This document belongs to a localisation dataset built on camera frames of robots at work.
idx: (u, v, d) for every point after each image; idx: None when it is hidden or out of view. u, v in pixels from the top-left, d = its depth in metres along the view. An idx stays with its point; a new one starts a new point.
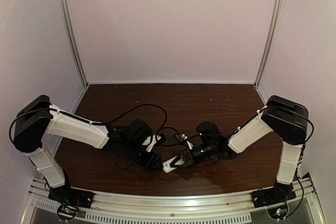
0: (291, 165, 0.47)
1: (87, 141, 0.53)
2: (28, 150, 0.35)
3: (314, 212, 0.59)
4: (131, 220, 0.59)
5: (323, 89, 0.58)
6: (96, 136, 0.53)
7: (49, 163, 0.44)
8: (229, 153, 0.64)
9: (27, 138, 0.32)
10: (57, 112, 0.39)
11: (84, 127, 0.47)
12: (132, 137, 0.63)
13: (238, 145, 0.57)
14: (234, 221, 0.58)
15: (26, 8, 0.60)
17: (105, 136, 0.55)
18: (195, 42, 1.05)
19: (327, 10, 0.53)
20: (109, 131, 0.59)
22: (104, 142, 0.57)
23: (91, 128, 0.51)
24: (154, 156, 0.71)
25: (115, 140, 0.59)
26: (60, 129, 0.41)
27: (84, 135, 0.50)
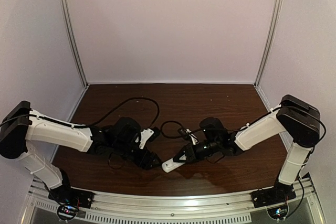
0: (295, 166, 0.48)
1: (71, 145, 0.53)
2: (11, 156, 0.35)
3: (314, 212, 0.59)
4: (131, 220, 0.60)
5: (323, 89, 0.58)
6: (80, 139, 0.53)
7: (39, 166, 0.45)
8: (234, 149, 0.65)
9: (7, 144, 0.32)
10: (37, 117, 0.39)
11: (66, 131, 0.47)
12: (118, 137, 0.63)
13: (243, 141, 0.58)
14: (234, 221, 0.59)
15: (27, 7, 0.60)
17: (88, 139, 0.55)
18: (195, 42, 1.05)
19: (326, 11, 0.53)
20: (94, 134, 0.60)
22: (90, 145, 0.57)
23: (73, 131, 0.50)
24: (144, 155, 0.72)
25: (101, 142, 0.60)
26: (41, 135, 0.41)
27: (68, 139, 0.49)
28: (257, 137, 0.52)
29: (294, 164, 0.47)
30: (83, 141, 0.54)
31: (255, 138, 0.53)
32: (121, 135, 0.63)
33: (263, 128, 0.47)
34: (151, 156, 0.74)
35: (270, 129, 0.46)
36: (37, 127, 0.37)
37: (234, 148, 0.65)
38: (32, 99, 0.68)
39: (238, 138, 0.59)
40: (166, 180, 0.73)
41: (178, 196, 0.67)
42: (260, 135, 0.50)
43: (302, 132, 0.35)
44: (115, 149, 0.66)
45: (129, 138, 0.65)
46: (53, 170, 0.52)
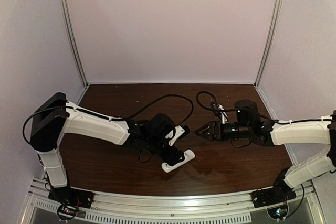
0: (307, 173, 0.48)
1: (108, 138, 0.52)
2: (43, 149, 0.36)
3: (314, 212, 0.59)
4: (131, 220, 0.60)
5: (323, 88, 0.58)
6: (118, 132, 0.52)
7: (56, 163, 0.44)
8: (264, 137, 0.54)
9: (43, 137, 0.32)
10: (73, 109, 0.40)
11: (103, 124, 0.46)
12: (153, 132, 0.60)
13: (281, 136, 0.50)
14: (234, 221, 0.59)
15: (27, 7, 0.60)
17: (125, 132, 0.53)
18: (195, 42, 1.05)
19: (327, 11, 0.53)
20: (130, 127, 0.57)
22: (127, 137, 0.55)
23: (111, 124, 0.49)
24: (171, 152, 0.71)
25: (137, 136, 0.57)
26: (78, 128, 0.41)
27: (104, 132, 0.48)
28: (294, 138, 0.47)
29: (308, 171, 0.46)
30: (120, 134, 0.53)
31: (291, 138, 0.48)
32: (157, 131, 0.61)
33: (305, 133, 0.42)
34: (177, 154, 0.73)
35: (314, 136, 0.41)
36: (74, 119, 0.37)
37: (265, 135, 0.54)
38: (32, 99, 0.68)
39: (275, 129, 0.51)
40: (167, 180, 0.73)
41: (178, 196, 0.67)
42: (298, 137, 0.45)
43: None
44: (149, 145, 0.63)
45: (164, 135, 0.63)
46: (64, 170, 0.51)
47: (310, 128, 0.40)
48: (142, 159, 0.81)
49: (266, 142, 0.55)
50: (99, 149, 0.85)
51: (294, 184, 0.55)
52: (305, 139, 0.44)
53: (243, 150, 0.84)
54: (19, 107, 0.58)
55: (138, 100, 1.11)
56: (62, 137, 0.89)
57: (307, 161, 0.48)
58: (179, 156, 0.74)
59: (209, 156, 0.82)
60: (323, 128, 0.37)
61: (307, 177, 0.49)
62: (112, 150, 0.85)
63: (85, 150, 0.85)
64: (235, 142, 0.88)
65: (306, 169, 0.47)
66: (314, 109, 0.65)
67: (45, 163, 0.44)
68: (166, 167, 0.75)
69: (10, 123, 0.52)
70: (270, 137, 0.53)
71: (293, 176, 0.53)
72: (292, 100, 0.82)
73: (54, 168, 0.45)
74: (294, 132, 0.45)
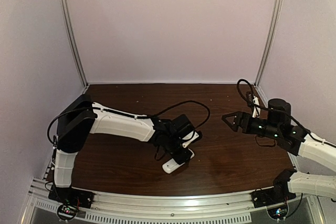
0: (310, 187, 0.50)
1: (135, 135, 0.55)
2: (70, 150, 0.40)
3: (314, 212, 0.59)
4: (131, 220, 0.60)
5: (323, 89, 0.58)
6: (143, 129, 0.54)
7: (71, 164, 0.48)
8: (293, 142, 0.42)
9: (72, 138, 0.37)
10: (101, 109, 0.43)
11: (129, 123, 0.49)
12: (177, 131, 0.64)
13: (310, 152, 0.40)
14: (234, 221, 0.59)
15: (26, 7, 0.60)
17: (150, 129, 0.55)
18: (195, 42, 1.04)
19: (327, 10, 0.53)
20: (155, 124, 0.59)
22: (151, 134, 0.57)
23: (136, 122, 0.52)
24: (183, 152, 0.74)
25: (161, 132, 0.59)
26: (106, 127, 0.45)
27: (130, 129, 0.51)
28: (313, 156, 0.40)
29: (313, 186, 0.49)
30: (145, 131, 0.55)
31: (311, 156, 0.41)
32: (179, 130, 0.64)
33: (330, 159, 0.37)
34: (186, 155, 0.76)
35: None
36: (103, 119, 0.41)
37: (294, 141, 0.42)
38: (32, 98, 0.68)
39: (306, 141, 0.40)
40: (167, 180, 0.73)
41: (178, 196, 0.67)
42: (321, 158, 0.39)
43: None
44: (169, 144, 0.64)
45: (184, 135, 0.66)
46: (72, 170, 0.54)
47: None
48: (142, 159, 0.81)
49: (294, 150, 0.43)
50: (99, 149, 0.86)
51: (294, 189, 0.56)
52: (327, 162, 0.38)
53: (242, 150, 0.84)
54: (19, 107, 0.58)
55: (138, 100, 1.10)
56: None
57: (318, 178, 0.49)
58: (187, 157, 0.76)
59: (209, 157, 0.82)
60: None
61: (310, 191, 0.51)
62: (113, 150, 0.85)
63: (85, 150, 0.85)
64: (235, 143, 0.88)
65: (312, 184, 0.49)
66: (314, 109, 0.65)
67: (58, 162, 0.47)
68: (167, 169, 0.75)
69: (10, 123, 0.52)
70: (298, 147, 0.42)
71: (296, 181, 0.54)
72: (292, 100, 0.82)
73: (66, 168, 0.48)
74: (317, 153, 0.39)
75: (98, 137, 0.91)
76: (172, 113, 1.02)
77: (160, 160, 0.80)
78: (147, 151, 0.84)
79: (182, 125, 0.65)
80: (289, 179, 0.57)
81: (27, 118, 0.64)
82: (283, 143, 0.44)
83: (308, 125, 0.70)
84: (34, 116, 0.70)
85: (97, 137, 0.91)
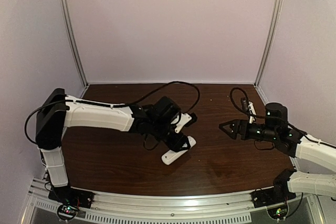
0: (310, 185, 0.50)
1: (114, 126, 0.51)
2: (49, 148, 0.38)
3: (314, 212, 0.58)
4: (131, 220, 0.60)
5: (323, 89, 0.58)
6: (122, 118, 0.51)
7: (59, 162, 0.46)
8: (290, 145, 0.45)
9: (46, 134, 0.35)
10: (73, 102, 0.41)
11: (104, 113, 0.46)
12: (160, 117, 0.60)
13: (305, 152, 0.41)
14: (234, 221, 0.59)
15: (26, 7, 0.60)
17: (129, 117, 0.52)
18: (195, 42, 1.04)
19: (327, 10, 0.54)
20: (134, 112, 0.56)
22: (131, 123, 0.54)
23: (112, 110, 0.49)
24: (178, 137, 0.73)
25: (142, 120, 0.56)
26: (82, 119, 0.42)
27: (107, 120, 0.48)
28: (308, 156, 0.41)
29: (313, 185, 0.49)
30: (124, 119, 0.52)
31: (306, 156, 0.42)
32: (160, 115, 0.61)
33: (323, 158, 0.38)
34: (181, 137, 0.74)
35: (333, 164, 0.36)
36: (77, 110, 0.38)
37: (290, 144, 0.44)
38: (33, 98, 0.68)
39: (302, 142, 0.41)
40: (167, 180, 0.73)
41: (178, 196, 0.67)
42: (316, 158, 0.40)
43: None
44: (156, 131, 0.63)
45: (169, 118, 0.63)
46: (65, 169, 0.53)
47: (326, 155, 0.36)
48: (142, 159, 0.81)
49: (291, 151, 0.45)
50: (99, 149, 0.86)
51: (294, 189, 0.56)
52: (322, 162, 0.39)
53: (242, 150, 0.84)
54: (20, 107, 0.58)
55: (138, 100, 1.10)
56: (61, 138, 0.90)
57: (318, 177, 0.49)
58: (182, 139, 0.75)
59: (209, 157, 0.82)
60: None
61: (309, 191, 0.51)
62: (112, 150, 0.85)
63: (86, 150, 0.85)
64: (234, 142, 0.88)
65: (312, 183, 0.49)
66: (313, 109, 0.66)
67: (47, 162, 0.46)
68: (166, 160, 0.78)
69: (10, 123, 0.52)
70: (294, 149, 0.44)
71: (296, 180, 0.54)
72: (292, 100, 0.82)
73: (55, 167, 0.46)
74: (312, 152, 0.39)
75: (98, 137, 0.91)
76: None
77: (161, 160, 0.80)
78: (147, 151, 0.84)
79: (165, 108, 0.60)
80: (290, 178, 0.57)
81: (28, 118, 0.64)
82: (281, 146, 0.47)
83: (308, 124, 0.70)
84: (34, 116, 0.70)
85: (97, 137, 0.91)
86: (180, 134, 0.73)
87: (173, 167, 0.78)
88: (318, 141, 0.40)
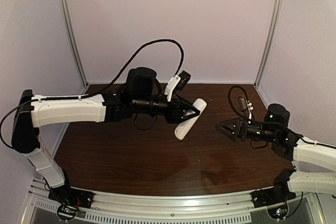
0: (310, 184, 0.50)
1: (87, 118, 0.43)
2: (28, 150, 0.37)
3: (314, 212, 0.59)
4: (131, 220, 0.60)
5: (323, 88, 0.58)
6: (93, 109, 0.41)
7: (47, 163, 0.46)
8: (287, 149, 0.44)
9: (17, 136, 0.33)
10: (39, 101, 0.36)
11: (70, 106, 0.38)
12: (137, 94, 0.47)
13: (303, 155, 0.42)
14: (234, 221, 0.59)
15: (27, 7, 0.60)
17: (98, 105, 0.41)
18: (195, 42, 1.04)
19: (327, 10, 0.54)
20: (106, 99, 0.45)
22: (105, 111, 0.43)
23: (80, 102, 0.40)
24: (175, 109, 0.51)
25: (117, 106, 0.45)
26: (50, 117, 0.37)
27: (79, 114, 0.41)
28: (306, 157, 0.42)
29: (313, 183, 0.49)
30: (96, 109, 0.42)
31: (303, 157, 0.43)
32: (136, 92, 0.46)
33: (323, 159, 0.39)
34: (179, 106, 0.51)
35: (332, 164, 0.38)
36: (42, 109, 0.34)
37: (287, 147, 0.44)
38: None
39: (298, 145, 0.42)
40: (167, 180, 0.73)
41: (178, 196, 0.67)
42: (314, 159, 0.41)
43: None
44: (142, 109, 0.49)
45: (150, 90, 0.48)
46: (58, 169, 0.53)
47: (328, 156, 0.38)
48: (142, 159, 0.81)
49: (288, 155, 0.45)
50: (99, 149, 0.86)
51: (294, 188, 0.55)
52: (320, 162, 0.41)
53: (242, 150, 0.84)
54: None
55: None
56: (61, 138, 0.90)
57: (318, 176, 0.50)
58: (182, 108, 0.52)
59: (209, 157, 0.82)
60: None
61: (310, 189, 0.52)
62: (112, 150, 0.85)
63: (86, 150, 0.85)
64: (234, 142, 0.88)
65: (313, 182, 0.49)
66: (313, 109, 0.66)
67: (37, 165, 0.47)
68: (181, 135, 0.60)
69: (9, 123, 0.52)
70: (291, 152, 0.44)
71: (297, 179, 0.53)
72: (292, 100, 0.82)
73: (45, 168, 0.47)
74: (311, 153, 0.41)
75: (98, 137, 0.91)
76: None
77: (160, 160, 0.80)
78: (147, 151, 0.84)
79: (136, 82, 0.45)
80: (289, 178, 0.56)
81: None
82: (277, 149, 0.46)
83: (308, 124, 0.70)
84: None
85: (97, 137, 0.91)
86: (175, 100, 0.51)
87: (173, 167, 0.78)
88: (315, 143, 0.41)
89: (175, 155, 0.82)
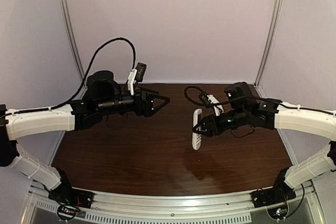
0: (307, 173, 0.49)
1: (59, 127, 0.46)
2: (7, 163, 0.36)
3: (314, 212, 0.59)
4: (131, 220, 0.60)
5: (323, 88, 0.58)
6: (62, 119, 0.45)
7: (34, 168, 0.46)
8: (266, 117, 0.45)
9: None
10: (12, 114, 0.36)
11: (43, 118, 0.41)
12: (100, 98, 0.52)
13: (284, 121, 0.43)
14: (234, 221, 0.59)
15: (27, 8, 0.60)
17: (69, 115, 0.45)
18: (195, 41, 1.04)
19: (327, 10, 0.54)
20: (74, 107, 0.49)
22: (74, 119, 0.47)
23: (50, 113, 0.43)
24: (139, 101, 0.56)
25: (85, 114, 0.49)
26: (24, 130, 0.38)
27: (50, 125, 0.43)
28: (297, 126, 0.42)
29: (309, 171, 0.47)
30: (65, 119, 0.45)
31: (294, 126, 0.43)
32: (98, 94, 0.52)
33: (315, 124, 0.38)
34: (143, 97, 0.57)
35: (318, 129, 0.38)
36: (17, 122, 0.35)
37: (267, 115, 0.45)
38: (33, 97, 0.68)
39: (280, 112, 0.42)
40: (167, 180, 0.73)
41: (178, 196, 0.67)
42: (306, 127, 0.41)
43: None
44: (110, 110, 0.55)
45: (112, 91, 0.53)
46: (50, 170, 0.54)
47: (321, 120, 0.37)
48: (142, 160, 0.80)
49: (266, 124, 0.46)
50: (99, 149, 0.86)
51: (294, 184, 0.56)
52: (311, 129, 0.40)
53: (242, 150, 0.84)
54: (19, 107, 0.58)
55: None
56: (61, 138, 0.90)
57: (308, 160, 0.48)
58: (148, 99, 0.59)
59: (209, 157, 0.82)
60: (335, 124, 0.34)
61: (308, 177, 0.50)
62: (112, 150, 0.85)
63: (86, 150, 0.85)
64: (234, 142, 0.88)
65: (307, 170, 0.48)
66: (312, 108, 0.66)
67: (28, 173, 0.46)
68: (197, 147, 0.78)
69: None
70: (273, 118, 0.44)
71: (293, 175, 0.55)
72: (291, 100, 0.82)
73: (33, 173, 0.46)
74: (300, 121, 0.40)
75: (98, 137, 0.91)
76: (172, 113, 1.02)
77: (160, 160, 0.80)
78: (146, 151, 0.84)
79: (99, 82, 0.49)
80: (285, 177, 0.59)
81: None
82: (257, 120, 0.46)
83: None
84: None
85: (97, 137, 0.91)
86: (137, 94, 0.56)
87: (173, 167, 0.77)
88: (298, 107, 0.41)
89: (176, 155, 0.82)
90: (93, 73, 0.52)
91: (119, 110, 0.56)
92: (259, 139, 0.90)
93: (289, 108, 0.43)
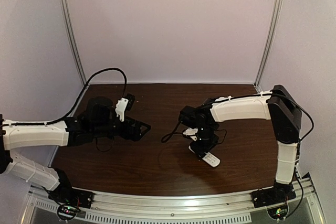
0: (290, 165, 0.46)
1: (50, 143, 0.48)
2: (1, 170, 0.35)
3: (314, 212, 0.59)
4: (131, 220, 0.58)
5: (323, 88, 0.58)
6: (56, 135, 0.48)
7: (31, 171, 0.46)
8: (204, 115, 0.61)
9: None
10: (9, 125, 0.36)
11: (39, 131, 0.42)
12: (95, 120, 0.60)
13: (219, 113, 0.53)
14: (234, 221, 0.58)
15: (25, 8, 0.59)
17: (63, 131, 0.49)
18: (196, 41, 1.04)
19: (327, 10, 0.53)
20: (69, 125, 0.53)
22: (68, 136, 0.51)
23: (45, 127, 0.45)
24: (129, 125, 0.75)
25: (79, 131, 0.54)
26: (19, 141, 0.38)
27: (42, 139, 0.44)
28: (236, 114, 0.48)
29: (287, 162, 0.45)
30: (59, 135, 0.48)
31: (231, 116, 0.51)
32: (95, 117, 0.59)
33: (248, 107, 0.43)
34: (132, 122, 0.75)
35: (252, 112, 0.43)
36: (13, 133, 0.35)
37: (205, 113, 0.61)
38: (33, 98, 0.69)
39: (213, 106, 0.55)
40: (167, 180, 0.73)
41: (178, 196, 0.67)
42: (240, 113, 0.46)
43: (283, 128, 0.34)
44: (102, 134, 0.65)
45: (107, 117, 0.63)
46: (47, 172, 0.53)
47: (250, 103, 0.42)
48: (142, 160, 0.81)
49: (208, 120, 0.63)
50: (98, 149, 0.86)
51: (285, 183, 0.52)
52: (242, 114, 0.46)
53: (241, 151, 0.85)
54: (20, 107, 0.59)
55: (138, 100, 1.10)
56: None
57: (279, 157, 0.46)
58: (138, 125, 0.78)
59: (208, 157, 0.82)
60: (261, 104, 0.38)
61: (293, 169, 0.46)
62: (112, 150, 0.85)
63: (86, 150, 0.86)
64: (234, 143, 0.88)
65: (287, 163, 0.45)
66: (313, 108, 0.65)
67: (25, 178, 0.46)
68: (216, 163, 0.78)
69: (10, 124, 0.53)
70: (209, 115, 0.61)
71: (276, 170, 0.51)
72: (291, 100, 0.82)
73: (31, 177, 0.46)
74: (234, 108, 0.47)
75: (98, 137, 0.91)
76: (172, 113, 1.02)
77: (160, 161, 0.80)
78: (146, 151, 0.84)
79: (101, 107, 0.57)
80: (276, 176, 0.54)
81: (28, 119, 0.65)
82: (199, 117, 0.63)
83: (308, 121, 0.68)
84: (34, 116, 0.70)
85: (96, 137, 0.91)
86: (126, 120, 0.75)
87: (173, 167, 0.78)
88: (229, 98, 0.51)
89: (176, 155, 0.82)
90: (96, 97, 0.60)
91: (109, 133, 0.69)
92: (258, 139, 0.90)
93: (222, 101, 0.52)
